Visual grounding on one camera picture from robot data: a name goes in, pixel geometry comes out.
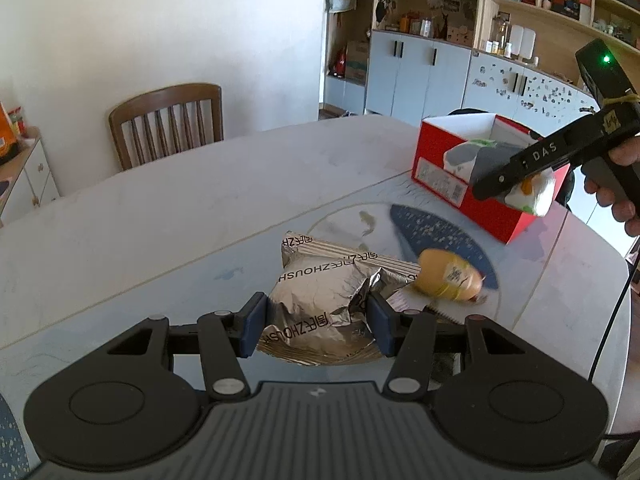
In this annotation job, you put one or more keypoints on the brown wooden chair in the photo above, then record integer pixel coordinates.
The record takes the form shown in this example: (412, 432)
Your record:
(165, 95)

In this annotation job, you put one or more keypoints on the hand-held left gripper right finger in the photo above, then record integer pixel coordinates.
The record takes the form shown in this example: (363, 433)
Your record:
(382, 325)

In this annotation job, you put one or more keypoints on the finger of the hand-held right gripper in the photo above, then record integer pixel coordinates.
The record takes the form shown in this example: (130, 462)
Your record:
(540, 152)

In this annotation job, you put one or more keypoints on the white plastic bag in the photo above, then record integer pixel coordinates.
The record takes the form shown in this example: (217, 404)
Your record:
(530, 197)

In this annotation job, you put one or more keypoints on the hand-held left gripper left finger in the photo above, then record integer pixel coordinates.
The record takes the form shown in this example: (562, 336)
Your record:
(254, 325)

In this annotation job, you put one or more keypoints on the person's right hand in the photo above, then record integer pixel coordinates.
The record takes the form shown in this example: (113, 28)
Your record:
(625, 215)

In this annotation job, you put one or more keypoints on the white marble desktop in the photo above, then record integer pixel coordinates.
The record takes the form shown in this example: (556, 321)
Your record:
(200, 210)

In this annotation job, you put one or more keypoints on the silver foil packet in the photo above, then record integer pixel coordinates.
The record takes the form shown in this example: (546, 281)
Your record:
(310, 305)
(325, 250)

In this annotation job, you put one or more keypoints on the red cardboard box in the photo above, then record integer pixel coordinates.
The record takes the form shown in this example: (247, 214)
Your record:
(500, 220)

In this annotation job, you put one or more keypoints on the orange snack bag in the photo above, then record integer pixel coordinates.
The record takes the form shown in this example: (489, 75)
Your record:
(6, 135)

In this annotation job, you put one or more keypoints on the red object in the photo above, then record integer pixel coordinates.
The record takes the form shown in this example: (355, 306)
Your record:
(340, 65)

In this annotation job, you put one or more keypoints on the white side cabinet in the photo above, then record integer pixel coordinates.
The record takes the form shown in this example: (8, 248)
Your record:
(35, 175)

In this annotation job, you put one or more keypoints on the black padded jacket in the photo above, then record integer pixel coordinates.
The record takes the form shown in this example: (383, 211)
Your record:
(462, 111)

